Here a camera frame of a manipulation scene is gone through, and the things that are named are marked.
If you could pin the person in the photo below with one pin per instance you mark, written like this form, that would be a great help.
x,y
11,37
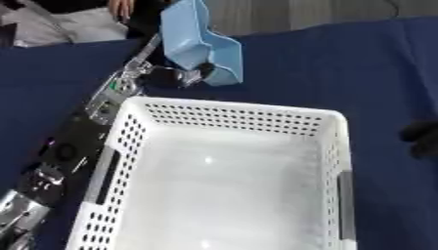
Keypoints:
x,y
122,8

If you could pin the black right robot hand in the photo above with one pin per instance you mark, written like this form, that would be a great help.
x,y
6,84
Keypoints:
x,y
422,138

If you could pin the light blue plastic scoop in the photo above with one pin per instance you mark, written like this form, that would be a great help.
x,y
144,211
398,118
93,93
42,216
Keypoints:
x,y
194,42

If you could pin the white plastic bag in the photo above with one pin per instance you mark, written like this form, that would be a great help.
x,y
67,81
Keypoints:
x,y
68,27

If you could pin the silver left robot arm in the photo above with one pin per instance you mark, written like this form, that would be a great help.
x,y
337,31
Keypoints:
x,y
74,143

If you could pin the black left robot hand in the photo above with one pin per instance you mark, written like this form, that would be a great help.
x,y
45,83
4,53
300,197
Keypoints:
x,y
166,76

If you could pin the white perforated plastic basket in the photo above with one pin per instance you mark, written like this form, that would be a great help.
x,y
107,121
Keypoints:
x,y
228,182

